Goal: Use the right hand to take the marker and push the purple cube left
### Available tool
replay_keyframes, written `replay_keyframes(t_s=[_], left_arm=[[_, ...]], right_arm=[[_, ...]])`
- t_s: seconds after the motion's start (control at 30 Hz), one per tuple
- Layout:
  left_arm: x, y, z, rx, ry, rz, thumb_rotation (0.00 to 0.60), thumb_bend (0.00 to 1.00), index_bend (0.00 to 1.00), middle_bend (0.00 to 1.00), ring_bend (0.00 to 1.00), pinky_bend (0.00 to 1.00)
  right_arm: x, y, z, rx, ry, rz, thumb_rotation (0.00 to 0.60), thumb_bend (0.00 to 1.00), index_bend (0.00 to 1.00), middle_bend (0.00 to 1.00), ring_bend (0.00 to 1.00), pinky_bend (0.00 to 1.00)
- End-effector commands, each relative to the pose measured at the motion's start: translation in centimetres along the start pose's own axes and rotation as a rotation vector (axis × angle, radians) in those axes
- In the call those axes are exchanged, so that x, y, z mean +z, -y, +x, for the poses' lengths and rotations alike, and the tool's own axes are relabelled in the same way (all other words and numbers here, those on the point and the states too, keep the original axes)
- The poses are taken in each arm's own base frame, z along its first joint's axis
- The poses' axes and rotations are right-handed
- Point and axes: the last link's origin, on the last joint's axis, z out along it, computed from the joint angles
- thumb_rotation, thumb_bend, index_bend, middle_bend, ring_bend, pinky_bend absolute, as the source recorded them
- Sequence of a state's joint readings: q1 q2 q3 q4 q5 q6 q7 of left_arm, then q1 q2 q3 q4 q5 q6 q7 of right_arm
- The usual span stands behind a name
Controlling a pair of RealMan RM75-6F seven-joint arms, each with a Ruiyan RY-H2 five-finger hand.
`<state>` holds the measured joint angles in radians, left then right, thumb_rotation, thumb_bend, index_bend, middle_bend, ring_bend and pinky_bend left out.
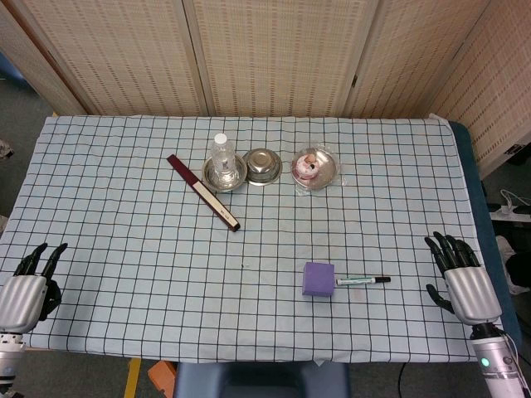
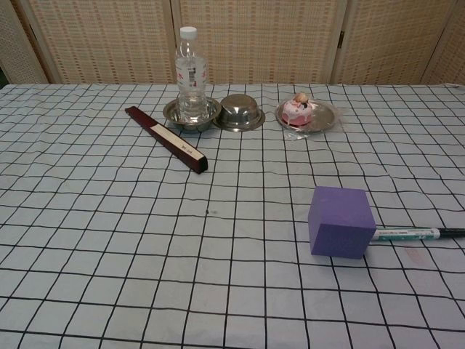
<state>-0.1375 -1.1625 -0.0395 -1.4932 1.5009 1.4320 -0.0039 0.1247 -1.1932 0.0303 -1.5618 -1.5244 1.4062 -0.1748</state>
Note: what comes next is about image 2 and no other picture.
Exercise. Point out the purple foam cube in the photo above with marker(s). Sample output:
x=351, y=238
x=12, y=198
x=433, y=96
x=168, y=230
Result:
x=338, y=218

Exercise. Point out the white marker green label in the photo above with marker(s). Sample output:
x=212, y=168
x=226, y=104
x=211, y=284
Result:
x=399, y=233

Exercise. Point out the white checkered tablecloth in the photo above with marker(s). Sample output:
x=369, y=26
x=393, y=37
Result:
x=109, y=254

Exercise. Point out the overturned steel bowl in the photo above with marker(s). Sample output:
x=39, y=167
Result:
x=238, y=109

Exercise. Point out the dark red folded fan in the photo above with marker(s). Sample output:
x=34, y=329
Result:
x=170, y=140

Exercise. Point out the pink frosted donut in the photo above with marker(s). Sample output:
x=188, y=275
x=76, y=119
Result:
x=292, y=114

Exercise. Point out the upright steel bowl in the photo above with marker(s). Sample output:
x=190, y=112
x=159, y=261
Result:
x=170, y=113

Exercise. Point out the round steel plate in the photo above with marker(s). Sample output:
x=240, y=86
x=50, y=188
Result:
x=323, y=114

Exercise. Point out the clear plastic water bottle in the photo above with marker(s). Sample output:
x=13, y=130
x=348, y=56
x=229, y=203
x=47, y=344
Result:
x=190, y=72

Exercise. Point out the woven bamboo folding screen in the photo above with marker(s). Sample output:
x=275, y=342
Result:
x=109, y=40

